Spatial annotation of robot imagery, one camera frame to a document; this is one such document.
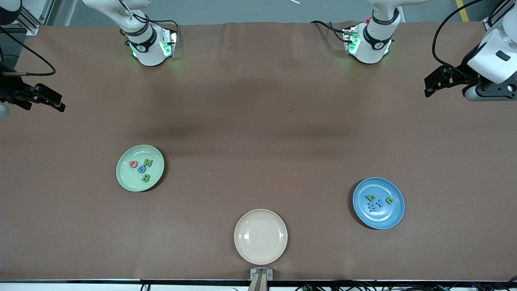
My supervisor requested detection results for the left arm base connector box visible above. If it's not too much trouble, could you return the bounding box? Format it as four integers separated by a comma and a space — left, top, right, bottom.
343, 26, 361, 56

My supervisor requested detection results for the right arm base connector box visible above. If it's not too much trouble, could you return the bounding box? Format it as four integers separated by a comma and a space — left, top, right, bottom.
160, 26, 179, 58

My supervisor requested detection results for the green plate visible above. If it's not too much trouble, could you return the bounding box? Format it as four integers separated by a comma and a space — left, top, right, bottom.
116, 145, 165, 192

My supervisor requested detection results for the blue plate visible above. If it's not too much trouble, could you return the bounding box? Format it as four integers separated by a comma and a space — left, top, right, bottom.
353, 177, 405, 230

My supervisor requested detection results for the brown table mat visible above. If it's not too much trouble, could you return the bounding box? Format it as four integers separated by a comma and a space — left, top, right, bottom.
0, 21, 517, 281

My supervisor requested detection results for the beige plate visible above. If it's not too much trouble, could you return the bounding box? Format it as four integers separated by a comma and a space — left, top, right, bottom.
234, 209, 288, 265

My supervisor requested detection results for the black left arm base cable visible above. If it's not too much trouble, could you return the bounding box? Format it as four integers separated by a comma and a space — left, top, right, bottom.
310, 20, 349, 43

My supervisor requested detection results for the black arm base cable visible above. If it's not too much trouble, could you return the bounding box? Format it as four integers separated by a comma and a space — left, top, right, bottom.
310, 20, 349, 43
143, 18, 181, 32

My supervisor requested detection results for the black right arm base cable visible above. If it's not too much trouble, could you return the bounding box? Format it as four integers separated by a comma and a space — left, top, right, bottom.
143, 18, 181, 32

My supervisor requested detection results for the black cable bundle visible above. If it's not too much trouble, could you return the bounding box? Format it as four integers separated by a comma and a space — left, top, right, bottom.
295, 280, 517, 291

